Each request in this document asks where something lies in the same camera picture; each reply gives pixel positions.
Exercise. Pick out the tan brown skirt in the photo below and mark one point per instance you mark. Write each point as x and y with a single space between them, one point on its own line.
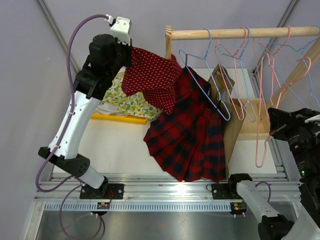
221 89

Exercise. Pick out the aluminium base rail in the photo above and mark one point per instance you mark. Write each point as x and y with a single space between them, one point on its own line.
139 194

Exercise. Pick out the yellow plastic tray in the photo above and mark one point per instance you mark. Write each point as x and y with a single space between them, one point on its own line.
123 119

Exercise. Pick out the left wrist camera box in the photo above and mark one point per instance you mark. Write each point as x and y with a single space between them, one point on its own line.
120 28

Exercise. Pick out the red white polka-dot skirt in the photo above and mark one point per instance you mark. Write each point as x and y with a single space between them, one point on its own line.
153 76

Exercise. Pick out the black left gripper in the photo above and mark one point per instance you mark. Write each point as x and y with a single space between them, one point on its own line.
127 48

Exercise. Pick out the blue hanger with plaid skirt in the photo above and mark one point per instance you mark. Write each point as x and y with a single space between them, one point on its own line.
184 57

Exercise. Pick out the lemon print skirt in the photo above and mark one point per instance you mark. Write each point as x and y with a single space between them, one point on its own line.
134 105

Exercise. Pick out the red black plaid skirt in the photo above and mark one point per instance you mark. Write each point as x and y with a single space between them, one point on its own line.
188 143

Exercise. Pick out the wooden rack left post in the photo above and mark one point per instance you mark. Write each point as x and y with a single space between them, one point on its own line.
168 42

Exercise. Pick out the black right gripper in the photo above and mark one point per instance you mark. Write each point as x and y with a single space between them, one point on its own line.
288 121

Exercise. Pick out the wooden rack rod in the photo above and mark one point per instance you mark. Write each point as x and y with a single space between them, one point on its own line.
242 33

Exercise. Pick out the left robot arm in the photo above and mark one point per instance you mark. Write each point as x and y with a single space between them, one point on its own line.
107 55

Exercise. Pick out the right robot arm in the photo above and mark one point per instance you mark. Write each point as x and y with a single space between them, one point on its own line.
273 225

